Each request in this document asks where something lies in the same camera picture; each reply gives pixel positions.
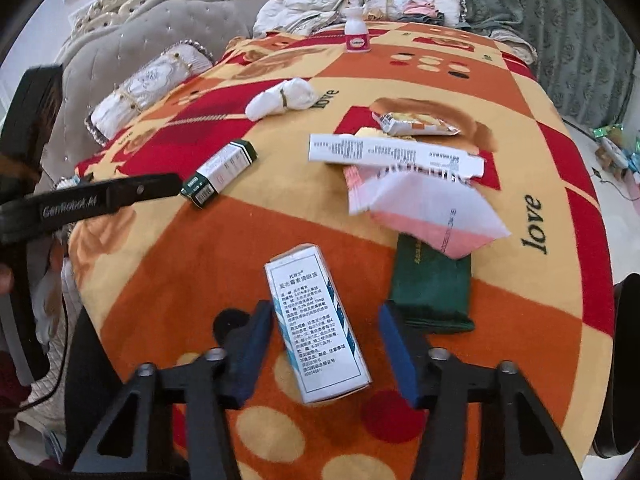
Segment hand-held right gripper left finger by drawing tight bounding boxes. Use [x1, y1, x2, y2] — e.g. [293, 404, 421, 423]
[62, 300, 275, 480]

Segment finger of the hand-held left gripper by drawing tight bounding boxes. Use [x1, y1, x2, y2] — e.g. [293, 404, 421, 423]
[107, 173, 182, 207]

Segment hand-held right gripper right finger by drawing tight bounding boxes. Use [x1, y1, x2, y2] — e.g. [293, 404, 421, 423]
[378, 301, 583, 480]

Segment white blue medicine box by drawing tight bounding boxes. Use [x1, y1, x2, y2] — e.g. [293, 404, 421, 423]
[265, 243, 373, 406]

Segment dark green packet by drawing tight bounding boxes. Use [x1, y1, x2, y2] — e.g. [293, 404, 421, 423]
[391, 232, 475, 334]

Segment small green white box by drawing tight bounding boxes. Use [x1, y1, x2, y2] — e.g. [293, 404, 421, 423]
[180, 139, 258, 209]

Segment pink white paper bag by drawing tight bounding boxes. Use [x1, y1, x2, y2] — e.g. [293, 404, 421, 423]
[344, 162, 512, 261]

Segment white tissue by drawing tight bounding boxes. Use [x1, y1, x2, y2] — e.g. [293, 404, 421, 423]
[245, 77, 319, 122]

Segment long white carton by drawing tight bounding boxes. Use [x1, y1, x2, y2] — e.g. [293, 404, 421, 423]
[308, 133, 485, 181]

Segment black trash bin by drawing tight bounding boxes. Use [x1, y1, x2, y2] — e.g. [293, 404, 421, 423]
[592, 272, 640, 458]

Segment orange yellow snack packet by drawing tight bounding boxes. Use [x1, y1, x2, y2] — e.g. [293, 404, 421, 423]
[372, 109, 461, 138]

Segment printed red orange blanket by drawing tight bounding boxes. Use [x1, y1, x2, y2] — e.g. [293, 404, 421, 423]
[67, 22, 616, 480]

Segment white bolster pillow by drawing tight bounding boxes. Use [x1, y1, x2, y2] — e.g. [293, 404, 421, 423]
[85, 42, 215, 147]

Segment grey tufted sofa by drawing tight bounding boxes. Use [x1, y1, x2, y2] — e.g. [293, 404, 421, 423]
[55, 0, 261, 181]

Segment white crumpled quilt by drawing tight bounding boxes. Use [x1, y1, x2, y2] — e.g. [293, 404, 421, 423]
[252, 0, 346, 38]

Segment white bottle pink label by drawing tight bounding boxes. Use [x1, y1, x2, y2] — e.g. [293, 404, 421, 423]
[345, 7, 372, 53]

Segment small wooden stool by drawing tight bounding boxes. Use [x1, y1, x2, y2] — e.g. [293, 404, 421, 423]
[602, 135, 632, 171]

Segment pile of folded clothes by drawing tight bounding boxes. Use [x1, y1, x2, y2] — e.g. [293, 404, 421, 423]
[400, 2, 446, 26]

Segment green patterned curtains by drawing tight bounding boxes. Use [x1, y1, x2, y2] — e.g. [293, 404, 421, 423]
[280, 0, 636, 121]

